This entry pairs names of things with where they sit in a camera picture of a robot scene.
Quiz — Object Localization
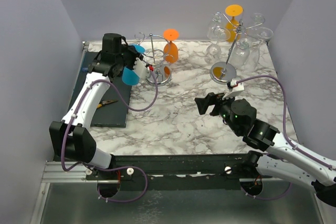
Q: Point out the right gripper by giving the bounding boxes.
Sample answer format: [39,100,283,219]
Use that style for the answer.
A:
[195,90,242,135]

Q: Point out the blue plastic goblet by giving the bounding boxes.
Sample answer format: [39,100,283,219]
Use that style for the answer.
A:
[122,44,145,86]

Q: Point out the scrolled chrome glass rack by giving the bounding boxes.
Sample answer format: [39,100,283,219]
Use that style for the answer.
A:
[209,11,266,83]

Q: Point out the orange plastic goblet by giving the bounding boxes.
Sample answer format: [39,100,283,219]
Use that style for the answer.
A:
[163,28,179,63]

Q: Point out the clear ribbed wine glass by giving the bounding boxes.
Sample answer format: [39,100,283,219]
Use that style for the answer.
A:
[230,38,253,68]

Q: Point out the small clear wine glass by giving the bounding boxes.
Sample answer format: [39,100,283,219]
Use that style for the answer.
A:
[207,12,225,40]

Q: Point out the yellow plastic goblet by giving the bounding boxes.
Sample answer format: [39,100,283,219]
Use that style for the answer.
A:
[225,4,244,42]

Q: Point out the tall clear flute glass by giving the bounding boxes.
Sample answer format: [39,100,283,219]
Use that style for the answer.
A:
[246,13,265,39]

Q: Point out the clear stemmed wine glass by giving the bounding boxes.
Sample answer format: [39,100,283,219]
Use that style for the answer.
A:
[245,27,274,72]

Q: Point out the short ribbed clear glass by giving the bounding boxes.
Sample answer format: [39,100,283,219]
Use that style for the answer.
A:
[205,28,230,63]

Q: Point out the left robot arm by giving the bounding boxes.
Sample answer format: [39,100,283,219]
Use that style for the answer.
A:
[49,33,143,179]

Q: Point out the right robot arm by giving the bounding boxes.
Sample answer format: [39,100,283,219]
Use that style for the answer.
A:
[194,93,335,207]

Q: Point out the round chrome glass rack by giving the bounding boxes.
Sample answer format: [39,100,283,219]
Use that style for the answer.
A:
[134,33,172,86]

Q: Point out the dark tool mat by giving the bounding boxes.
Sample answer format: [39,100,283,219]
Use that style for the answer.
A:
[69,51,132,128]

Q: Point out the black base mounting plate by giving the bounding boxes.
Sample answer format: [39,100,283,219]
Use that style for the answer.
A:
[82,152,261,191]

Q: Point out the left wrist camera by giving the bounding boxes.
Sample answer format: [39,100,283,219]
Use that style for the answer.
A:
[133,58,152,79]

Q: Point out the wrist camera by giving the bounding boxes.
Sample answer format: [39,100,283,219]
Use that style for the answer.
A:
[222,79,245,100]
[133,58,152,79]

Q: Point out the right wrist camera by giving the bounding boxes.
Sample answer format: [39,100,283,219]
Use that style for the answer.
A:
[222,79,245,100]

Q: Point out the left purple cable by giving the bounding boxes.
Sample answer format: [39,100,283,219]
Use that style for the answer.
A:
[60,68,160,204]

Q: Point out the yellow handled pliers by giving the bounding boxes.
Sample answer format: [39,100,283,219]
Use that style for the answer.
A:
[97,100,117,109]

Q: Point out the aluminium rail frame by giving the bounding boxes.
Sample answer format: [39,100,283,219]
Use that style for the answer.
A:
[28,40,98,224]

